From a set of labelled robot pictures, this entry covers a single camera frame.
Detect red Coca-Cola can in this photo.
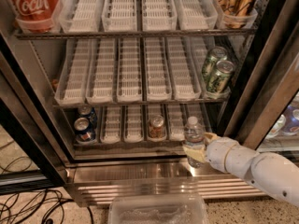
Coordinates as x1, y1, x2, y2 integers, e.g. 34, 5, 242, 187
12, 0, 60, 33

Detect blue pepsi can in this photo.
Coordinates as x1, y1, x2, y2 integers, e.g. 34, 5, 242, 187
74, 118, 95, 142
78, 106, 97, 127

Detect glass fridge door right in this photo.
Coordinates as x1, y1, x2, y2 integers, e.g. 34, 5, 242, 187
218, 0, 299, 149

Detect stainless steel fridge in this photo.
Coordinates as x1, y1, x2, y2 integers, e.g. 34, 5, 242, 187
0, 0, 298, 206

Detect green can front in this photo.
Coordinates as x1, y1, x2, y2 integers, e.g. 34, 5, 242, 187
206, 60, 235, 93

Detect black cables on floor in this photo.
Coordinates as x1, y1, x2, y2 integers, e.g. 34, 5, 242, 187
0, 139, 95, 224

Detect blue can behind glass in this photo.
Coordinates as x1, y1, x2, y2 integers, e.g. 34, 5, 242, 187
281, 105, 299, 135

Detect green can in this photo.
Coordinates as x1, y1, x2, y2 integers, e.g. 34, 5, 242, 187
202, 46, 228, 80
206, 60, 235, 93

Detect gold patterned can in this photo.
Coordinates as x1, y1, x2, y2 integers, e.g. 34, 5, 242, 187
214, 0, 257, 29

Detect clear plastic bin on floor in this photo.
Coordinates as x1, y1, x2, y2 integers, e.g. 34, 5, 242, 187
107, 193, 209, 224

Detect orange soda can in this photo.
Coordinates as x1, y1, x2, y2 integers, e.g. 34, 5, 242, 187
149, 115, 165, 138

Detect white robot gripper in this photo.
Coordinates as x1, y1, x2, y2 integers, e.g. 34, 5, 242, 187
183, 133, 259, 180

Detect white can behind glass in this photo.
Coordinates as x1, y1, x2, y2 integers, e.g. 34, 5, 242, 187
266, 115, 286, 139

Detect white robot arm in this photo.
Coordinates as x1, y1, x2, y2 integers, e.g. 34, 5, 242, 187
183, 133, 299, 206

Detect blue Pepsi can rear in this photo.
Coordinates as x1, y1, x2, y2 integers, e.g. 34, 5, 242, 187
78, 106, 97, 127

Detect clear plastic water bottle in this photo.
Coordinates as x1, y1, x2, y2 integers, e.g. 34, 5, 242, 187
183, 116, 206, 168

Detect blue Pepsi can front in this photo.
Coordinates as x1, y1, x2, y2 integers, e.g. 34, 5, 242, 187
74, 118, 95, 142

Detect green can rear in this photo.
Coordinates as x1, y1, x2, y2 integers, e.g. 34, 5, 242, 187
202, 46, 228, 80

